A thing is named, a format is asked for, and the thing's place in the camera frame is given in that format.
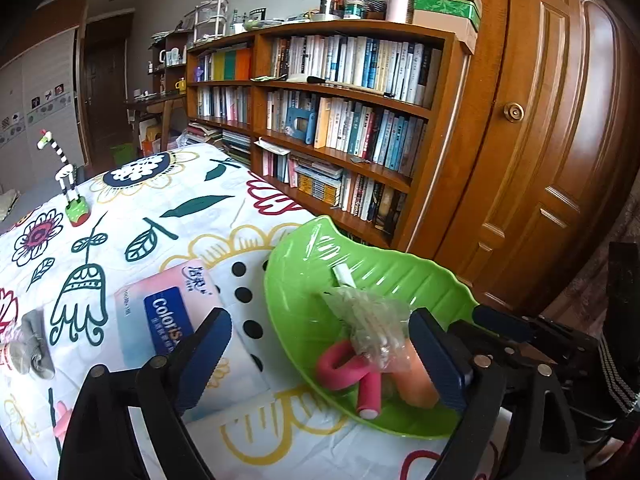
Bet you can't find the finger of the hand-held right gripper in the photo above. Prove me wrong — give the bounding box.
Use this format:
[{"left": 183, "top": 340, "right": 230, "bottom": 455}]
[{"left": 471, "top": 304, "right": 534, "bottom": 345}]

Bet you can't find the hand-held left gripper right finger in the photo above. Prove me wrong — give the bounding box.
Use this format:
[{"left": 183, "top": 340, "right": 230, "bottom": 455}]
[{"left": 407, "top": 307, "right": 587, "bottom": 480}]

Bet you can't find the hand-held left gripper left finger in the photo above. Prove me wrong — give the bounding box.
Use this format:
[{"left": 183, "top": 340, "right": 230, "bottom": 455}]
[{"left": 57, "top": 306, "right": 233, "bottom": 480}]

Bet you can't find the orange makeup sponge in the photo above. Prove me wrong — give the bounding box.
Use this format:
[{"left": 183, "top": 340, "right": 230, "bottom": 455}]
[{"left": 395, "top": 339, "right": 441, "bottom": 409}]

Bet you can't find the bag of cotton swabs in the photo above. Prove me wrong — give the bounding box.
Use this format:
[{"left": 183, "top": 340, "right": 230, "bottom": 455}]
[{"left": 320, "top": 285, "right": 417, "bottom": 377}]

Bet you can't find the pink foam hair roller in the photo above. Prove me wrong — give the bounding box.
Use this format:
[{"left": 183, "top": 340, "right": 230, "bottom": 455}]
[{"left": 315, "top": 338, "right": 385, "bottom": 420}]

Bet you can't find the green leaf-shaped plate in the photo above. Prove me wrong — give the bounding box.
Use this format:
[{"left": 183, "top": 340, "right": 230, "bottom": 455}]
[{"left": 263, "top": 215, "right": 481, "bottom": 441}]

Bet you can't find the blue pink tissue pack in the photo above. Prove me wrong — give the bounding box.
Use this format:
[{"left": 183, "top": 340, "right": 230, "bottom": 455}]
[{"left": 114, "top": 259, "right": 272, "bottom": 422}]

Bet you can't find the carved brown wooden door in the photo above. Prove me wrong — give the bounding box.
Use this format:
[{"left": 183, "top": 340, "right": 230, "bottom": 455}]
[{"left": 409, "top": 0, "right": 640, "bottom": 322}]

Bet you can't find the grey sock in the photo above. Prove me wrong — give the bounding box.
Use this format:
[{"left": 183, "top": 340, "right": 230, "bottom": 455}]
[{"left": 10, "top": 309, "right": 56, "bottom": 380}]

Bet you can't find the green plastic bin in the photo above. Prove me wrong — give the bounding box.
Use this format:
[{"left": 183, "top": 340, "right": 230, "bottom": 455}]
[{"left": 110, "top": 143, "right": 137, "bottom": 167}]

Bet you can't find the zebra striped toy figure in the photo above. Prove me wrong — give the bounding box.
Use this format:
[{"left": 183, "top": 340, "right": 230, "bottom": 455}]
[{"left": 36, "top": 129, "right": 91, "bottom": 228}]

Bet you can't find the wooden bookshelf with books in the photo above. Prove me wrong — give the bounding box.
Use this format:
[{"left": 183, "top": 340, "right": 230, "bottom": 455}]
[{"left": 185, "top": 21, "right": 472, "bottom": 252}]

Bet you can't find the wooden desk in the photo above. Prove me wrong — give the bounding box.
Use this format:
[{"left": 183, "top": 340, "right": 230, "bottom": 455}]
[{"left": 125, "top": 92, "right": 189, "bottom": 155}]

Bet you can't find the blue plastic holder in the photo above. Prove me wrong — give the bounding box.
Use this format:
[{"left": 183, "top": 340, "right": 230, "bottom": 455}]
[{"left": 285, "top": 105, "right": 317, "bottom": 145}]

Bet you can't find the dark wooden door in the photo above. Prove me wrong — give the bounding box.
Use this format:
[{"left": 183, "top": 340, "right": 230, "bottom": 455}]
[{"left": 82, "top": 12, "right": 136, "bottom": 167}]

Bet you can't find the white sliding wardrobe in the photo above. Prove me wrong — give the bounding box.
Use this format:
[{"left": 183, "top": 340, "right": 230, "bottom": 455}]
[{"left": 0, "top": 27, "right": 91, "bottom": 188}]

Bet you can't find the small wooden desk shelf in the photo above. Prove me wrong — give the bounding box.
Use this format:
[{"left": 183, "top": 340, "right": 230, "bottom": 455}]
[{"left": 148, "top": 30, "right": 194, "bottom": 94}]

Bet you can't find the green patterned box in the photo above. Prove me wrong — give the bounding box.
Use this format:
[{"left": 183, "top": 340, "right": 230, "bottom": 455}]
[{"left": 412, "top": 0, "right": 484, "bottom": 19}]

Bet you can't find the pink cylindrical canister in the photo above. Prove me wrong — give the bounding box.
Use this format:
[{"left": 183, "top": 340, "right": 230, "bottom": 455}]
[{"left": 383, "top": 0, "right": 411, "bottom": 24}]

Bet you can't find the white plastic rack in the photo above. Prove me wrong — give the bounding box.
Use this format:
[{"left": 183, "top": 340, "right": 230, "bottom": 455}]
[{"left": 192, "top": 0, "right": 232, "bottom": 44}]

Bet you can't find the black white striped strap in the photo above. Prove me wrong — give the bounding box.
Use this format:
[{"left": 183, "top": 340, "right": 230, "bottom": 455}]
[{"left": 597, "top": 334, "right": 640, "bottom": 417}]

